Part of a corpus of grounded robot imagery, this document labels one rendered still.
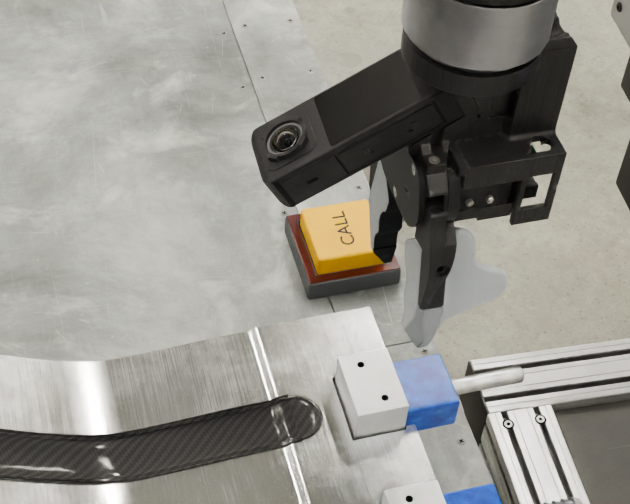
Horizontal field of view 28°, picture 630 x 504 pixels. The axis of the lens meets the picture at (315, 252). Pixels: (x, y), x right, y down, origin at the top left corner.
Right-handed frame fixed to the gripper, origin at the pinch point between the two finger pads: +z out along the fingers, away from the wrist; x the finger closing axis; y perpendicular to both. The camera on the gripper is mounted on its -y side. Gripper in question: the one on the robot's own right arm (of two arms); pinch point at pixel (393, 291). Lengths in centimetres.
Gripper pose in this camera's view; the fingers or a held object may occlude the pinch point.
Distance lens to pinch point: 78.1
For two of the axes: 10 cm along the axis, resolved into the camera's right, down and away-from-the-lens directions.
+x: -2.6, -7.3, 6.3
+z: -0.6, 6.6, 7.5
